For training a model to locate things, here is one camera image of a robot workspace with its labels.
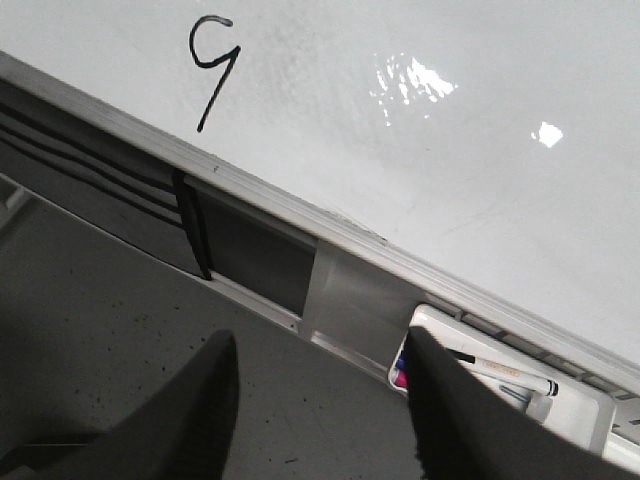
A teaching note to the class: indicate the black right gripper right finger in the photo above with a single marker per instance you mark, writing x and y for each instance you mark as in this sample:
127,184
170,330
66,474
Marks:
464,431

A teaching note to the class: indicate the white marker tray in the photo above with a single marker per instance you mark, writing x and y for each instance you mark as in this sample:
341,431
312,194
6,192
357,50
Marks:
580,414

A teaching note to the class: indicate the white whiteboard marker pen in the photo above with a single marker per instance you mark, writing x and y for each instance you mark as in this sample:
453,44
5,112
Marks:
542,385

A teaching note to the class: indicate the pink marker in tray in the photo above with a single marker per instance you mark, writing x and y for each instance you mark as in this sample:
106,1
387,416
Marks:
398,374

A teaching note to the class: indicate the large white whiteboard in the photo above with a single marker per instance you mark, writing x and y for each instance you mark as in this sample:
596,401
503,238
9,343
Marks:
487,151

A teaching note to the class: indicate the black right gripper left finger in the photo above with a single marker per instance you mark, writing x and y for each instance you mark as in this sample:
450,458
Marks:
184,431

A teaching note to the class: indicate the dark slatted chair back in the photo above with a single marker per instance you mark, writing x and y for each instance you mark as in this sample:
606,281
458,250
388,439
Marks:
108,183

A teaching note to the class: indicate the white eraser block in tray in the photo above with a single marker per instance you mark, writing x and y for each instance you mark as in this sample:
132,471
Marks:
539,407

